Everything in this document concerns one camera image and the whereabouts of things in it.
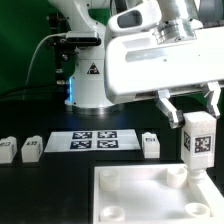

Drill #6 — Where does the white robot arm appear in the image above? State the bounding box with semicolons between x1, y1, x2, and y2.
49;0;224;128

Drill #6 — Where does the white square tabletop tray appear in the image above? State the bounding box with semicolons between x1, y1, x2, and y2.
93;164;224;224

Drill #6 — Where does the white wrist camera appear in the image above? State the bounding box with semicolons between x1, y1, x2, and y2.
106;0;162;38

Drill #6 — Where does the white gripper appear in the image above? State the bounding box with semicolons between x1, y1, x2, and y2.
104;27;224;129

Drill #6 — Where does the white sheet with markers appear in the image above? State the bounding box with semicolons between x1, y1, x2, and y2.
45;129;140;153

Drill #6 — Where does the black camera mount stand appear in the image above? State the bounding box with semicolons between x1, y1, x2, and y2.
47;12;75;85

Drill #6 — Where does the black cable bundle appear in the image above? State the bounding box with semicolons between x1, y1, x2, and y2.
0;83;69;100

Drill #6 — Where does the black camera on mount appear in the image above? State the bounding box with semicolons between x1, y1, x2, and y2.
65;31;101;46

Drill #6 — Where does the white camera cable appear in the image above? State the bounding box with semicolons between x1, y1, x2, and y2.
21;32;67;100

